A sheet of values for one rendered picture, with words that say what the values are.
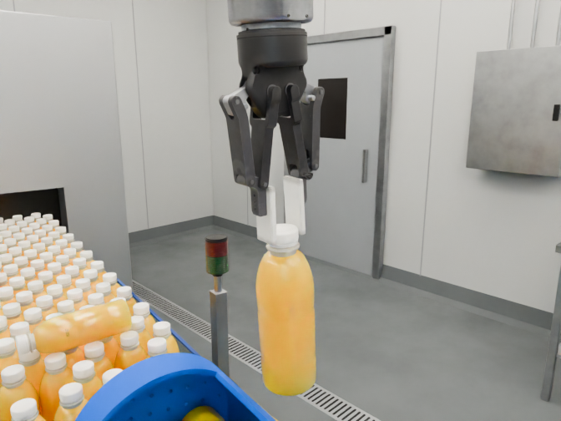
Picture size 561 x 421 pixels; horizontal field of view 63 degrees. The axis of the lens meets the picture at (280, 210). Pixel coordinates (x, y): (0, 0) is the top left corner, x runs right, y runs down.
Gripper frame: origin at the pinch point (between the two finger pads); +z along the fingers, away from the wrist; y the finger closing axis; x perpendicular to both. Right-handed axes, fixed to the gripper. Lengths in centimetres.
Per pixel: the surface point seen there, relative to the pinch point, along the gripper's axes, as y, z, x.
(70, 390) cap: -20, 37, 37
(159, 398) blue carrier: -11.0, 33.2, 19.2
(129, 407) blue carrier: -15.7, 32.2, 19.5
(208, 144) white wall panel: 265, 81, 464
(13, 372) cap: -27, 37, 50
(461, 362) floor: 206, 172, 79
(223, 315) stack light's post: 25, 51, 59
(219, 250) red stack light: 26, 31, 59
